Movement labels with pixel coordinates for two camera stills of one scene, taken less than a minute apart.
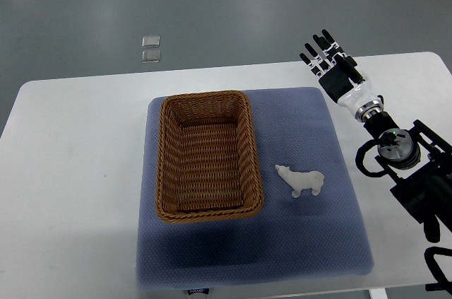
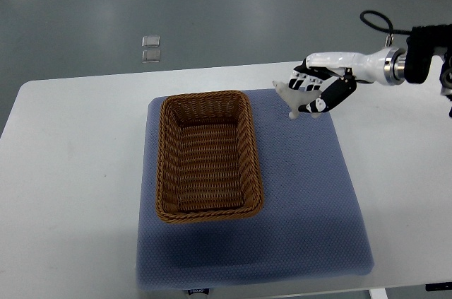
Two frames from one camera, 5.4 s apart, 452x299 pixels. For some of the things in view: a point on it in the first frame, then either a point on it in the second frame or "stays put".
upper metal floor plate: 150,41 stays put
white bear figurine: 300,181 → 296,97
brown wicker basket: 207,165 stays put
